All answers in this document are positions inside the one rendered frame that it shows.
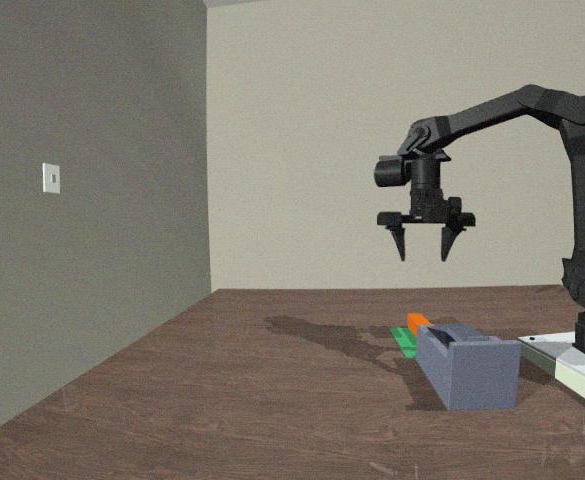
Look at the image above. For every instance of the orange l-shaped part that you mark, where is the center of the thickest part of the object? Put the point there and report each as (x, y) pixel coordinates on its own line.
(414, 320)

